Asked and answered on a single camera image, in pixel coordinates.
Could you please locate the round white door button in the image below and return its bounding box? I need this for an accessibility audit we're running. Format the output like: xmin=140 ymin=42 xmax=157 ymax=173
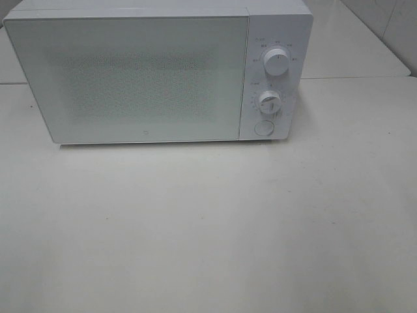
xmin=254 ymin=121 xmax=274 ymax=136

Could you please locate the white timer knob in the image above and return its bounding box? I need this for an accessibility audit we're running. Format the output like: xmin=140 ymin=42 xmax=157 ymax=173
xmin=258 ymin=91 xmax=282 ymax=115

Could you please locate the white microwave door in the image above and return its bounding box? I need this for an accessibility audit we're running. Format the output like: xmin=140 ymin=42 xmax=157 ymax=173
xmin=5 ymin=17 xmax=248 ymax=144

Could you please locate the upper white power knob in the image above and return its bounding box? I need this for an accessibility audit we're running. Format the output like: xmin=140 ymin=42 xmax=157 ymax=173
xmin=263 ymin=48 xmax=289 ymax=76

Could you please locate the white microwave oven body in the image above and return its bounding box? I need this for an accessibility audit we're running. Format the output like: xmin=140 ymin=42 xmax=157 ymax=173
xmin=3 ymin=1 xmax=313 ymax=143

